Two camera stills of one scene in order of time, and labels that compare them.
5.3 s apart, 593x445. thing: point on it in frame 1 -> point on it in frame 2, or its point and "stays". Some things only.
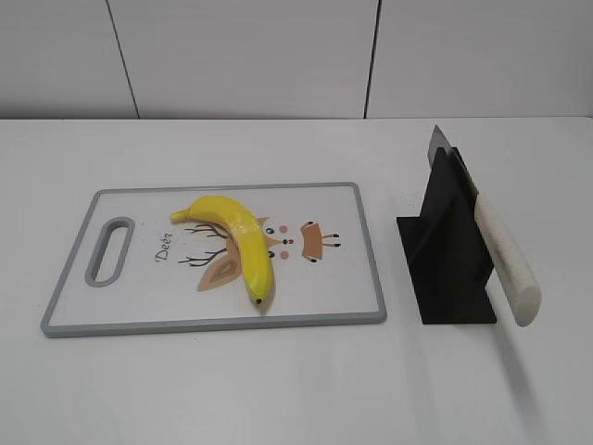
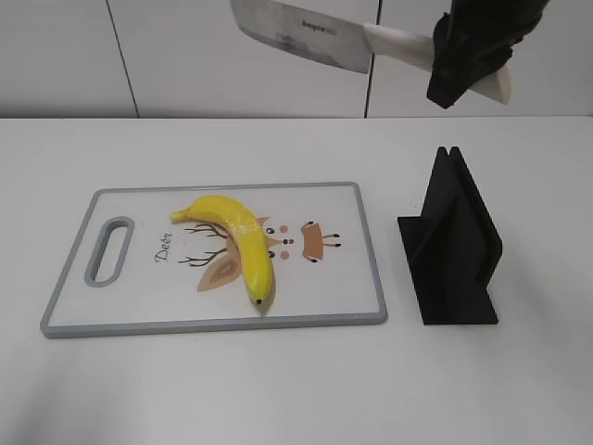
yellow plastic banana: x=247 y=235 stays
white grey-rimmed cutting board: x=132 y=270 stays
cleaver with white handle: x=520 y=287 -> x=339 y=31
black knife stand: x=447 y=250 stays
